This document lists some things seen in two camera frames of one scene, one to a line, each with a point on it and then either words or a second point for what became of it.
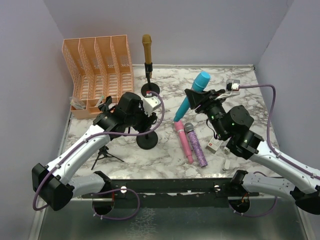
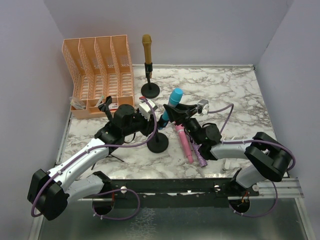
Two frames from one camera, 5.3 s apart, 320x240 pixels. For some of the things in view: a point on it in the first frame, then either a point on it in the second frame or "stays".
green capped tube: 101,99 stays
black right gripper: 205,99 -> 185,116
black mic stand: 147,141 -> 158,143
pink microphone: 180,130 stays
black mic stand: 149,86 stays
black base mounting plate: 199,191 stays
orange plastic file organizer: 98,67 stays
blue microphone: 198,85 -> 175,96
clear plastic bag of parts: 77,103 stays
